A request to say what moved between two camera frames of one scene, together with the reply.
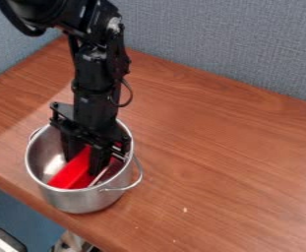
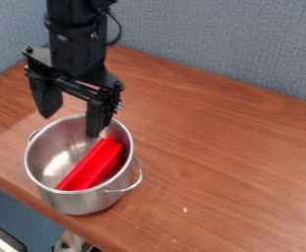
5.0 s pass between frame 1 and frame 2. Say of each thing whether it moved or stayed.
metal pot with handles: stayed
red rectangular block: moved
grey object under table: stayed
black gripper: moved
